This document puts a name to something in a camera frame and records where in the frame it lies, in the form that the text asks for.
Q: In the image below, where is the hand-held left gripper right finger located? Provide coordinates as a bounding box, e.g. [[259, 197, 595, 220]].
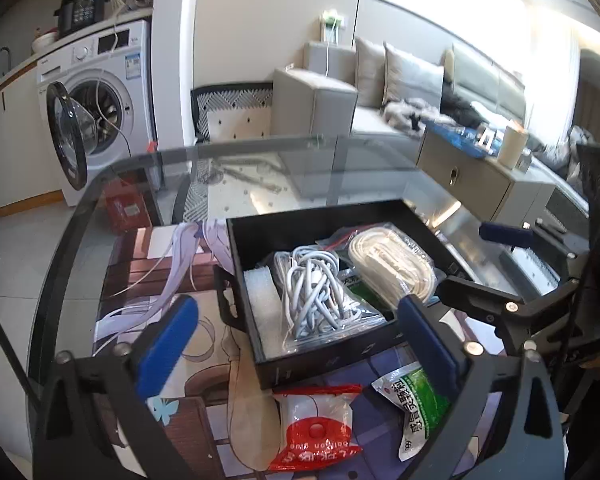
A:
[[396, 295, 568, 480]]

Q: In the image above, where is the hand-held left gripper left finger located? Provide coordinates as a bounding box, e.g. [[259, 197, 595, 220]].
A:
[[32, 294, 201, 480]]

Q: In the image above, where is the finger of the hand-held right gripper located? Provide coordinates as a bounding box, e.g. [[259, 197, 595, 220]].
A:
[[479, 221, 593, 263], [437, 276, 527, 332]]

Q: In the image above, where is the green and white packet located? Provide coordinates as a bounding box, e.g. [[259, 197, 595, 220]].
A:
[[371, 365, 453, 462]]

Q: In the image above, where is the zip bag of white rope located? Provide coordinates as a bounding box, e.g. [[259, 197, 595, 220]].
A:
[[317, 222, 446, 311]]

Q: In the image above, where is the white foam piece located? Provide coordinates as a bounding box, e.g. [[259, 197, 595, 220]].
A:
[[243, 268, 291, 356]]

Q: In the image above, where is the white cable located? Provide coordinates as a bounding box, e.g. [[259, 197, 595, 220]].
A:
[[257, 245, 388, 356], [95, 0, 133, 161]]

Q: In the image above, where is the red and white packet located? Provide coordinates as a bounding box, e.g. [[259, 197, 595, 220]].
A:
[[267, 384, 363, 472]]

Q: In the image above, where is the black box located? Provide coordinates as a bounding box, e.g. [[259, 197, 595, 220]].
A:
[[212, 199, 473, 392]]

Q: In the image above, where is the beige side cabinet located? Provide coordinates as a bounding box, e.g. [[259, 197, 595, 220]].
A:
[[416, 122, 558, 226]]

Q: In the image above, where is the printed desk mat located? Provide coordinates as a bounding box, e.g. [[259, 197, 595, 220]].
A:
[[92, 217, 481, 480]]

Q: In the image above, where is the grey down jacket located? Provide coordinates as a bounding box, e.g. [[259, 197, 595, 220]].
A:
[[527, 127, 588, 186]]

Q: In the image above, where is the blue tray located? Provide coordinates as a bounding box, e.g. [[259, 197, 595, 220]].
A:
[[425, 120, 501, 153]]

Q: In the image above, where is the black jacket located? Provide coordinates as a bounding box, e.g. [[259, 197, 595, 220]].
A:
[[440, 80, 483, 128]]

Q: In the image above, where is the red box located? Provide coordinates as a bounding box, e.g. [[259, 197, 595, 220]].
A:
[[104, 182, 153, 233]]

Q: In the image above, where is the grey fluffy cloth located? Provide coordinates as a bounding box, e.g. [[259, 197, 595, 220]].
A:
[[380, 97, 453, 133]]

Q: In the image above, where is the grey pillow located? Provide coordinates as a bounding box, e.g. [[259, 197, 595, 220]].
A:
[[354, 36, 387, 108], [382, 42, 446, 111]]

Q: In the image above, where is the grey sofa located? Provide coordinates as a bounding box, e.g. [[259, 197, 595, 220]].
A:
[[271, 37, 528, 198]]

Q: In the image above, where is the black white patterned chair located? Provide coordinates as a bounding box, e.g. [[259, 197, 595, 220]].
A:
[[190, 82, 276, 145]]

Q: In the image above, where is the white lower kitchen cabinet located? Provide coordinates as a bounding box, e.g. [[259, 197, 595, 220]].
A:
[[0, 42, 63, 216]]

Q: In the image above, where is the white washing machine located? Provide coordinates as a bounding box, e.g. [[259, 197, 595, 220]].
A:
[[36, 19, 158, 207]]

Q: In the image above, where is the white bowl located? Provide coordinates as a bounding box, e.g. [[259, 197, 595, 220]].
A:
[[31, 30, 60, 55]]

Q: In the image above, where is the black pressure cooker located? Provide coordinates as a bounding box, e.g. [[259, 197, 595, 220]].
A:
[[54, 0, 112, 38]]

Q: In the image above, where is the wall socket with charger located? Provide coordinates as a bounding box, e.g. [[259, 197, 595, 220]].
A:
[[317, 8, 350, 46]]

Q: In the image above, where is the white hanging cable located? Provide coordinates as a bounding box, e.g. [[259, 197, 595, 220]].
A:
[[95, 0, 133, 161]]

